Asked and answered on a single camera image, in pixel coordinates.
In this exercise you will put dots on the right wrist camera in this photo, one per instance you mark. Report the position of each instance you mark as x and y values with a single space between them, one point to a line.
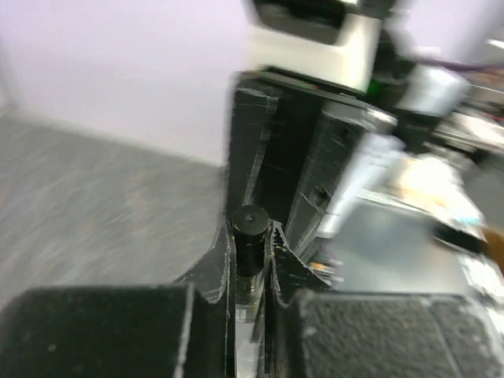
330 41

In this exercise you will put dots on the black nail polish cap brush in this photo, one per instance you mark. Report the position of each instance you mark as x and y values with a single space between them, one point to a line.
250 226

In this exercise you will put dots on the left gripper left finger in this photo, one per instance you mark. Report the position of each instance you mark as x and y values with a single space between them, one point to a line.
182 329

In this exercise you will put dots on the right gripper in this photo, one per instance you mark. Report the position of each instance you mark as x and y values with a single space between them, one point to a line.
290 138

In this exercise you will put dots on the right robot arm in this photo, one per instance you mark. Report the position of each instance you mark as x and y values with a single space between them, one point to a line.
414 95

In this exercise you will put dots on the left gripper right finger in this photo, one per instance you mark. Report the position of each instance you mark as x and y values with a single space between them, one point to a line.
312 330

